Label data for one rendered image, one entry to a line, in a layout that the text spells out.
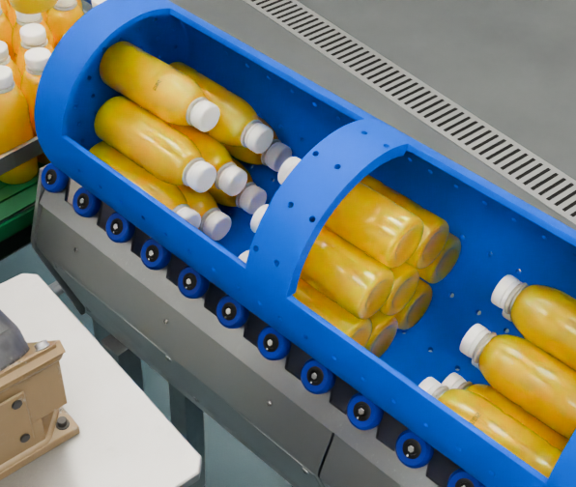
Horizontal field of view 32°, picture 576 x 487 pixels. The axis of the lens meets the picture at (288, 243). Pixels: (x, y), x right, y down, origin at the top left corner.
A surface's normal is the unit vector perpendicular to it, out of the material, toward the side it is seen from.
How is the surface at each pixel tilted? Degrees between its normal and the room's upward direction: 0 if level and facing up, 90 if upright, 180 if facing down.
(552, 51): 0
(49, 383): 90
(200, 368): 71
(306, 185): 31
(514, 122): 0
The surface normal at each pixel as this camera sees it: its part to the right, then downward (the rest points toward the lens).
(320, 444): -0.63, 0.22
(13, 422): 0.65, 0.54
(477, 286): -0.55, 0.01
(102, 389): 0.04, -0.73
